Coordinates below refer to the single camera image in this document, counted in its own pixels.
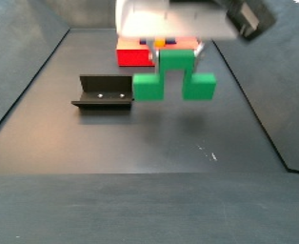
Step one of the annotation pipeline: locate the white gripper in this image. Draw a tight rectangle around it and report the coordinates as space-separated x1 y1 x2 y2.
116 0 237 68

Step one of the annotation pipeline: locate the green arch block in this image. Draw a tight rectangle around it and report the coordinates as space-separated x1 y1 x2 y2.
132 50 216 101

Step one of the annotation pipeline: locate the red board base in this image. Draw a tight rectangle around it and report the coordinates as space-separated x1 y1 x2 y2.
116 37 199 67

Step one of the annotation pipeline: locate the blue arch block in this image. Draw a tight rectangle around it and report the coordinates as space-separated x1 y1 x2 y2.
140 38 176 45

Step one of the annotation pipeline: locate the yellow bar block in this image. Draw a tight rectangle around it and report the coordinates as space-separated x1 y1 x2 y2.
153 38 165 48

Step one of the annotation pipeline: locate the black angle bracket holder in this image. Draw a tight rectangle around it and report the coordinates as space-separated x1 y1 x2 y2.
70 74 133 109

